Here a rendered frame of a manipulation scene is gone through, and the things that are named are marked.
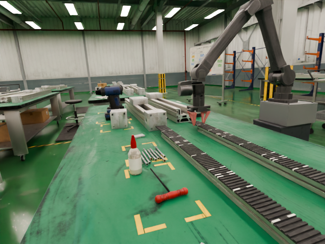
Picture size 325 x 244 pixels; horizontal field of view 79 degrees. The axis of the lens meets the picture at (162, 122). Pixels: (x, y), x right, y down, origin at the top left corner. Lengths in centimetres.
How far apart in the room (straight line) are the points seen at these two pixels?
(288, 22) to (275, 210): 403
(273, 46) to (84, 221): 107
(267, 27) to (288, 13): 318
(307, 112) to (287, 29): 316
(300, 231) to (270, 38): 92
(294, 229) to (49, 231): 43
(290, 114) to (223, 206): 76
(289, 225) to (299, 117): 84
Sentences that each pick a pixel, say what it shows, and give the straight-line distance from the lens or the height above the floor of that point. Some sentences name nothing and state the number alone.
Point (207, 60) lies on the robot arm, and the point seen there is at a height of 111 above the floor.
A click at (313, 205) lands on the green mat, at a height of 78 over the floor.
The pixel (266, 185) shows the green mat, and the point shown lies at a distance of 58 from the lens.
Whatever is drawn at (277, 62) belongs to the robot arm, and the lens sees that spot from 118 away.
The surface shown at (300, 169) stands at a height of 81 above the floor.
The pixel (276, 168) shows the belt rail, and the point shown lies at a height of 79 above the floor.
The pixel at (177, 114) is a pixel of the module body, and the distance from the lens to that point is 115.
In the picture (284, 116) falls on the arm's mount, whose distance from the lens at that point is 115.
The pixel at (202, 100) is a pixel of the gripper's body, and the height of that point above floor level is 93.
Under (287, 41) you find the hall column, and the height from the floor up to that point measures 151.
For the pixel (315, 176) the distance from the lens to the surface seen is 60.
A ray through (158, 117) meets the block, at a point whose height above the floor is 85.
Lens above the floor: 106
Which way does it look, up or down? 14 degrees down
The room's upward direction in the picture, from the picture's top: 3 degrees counter-clockwise
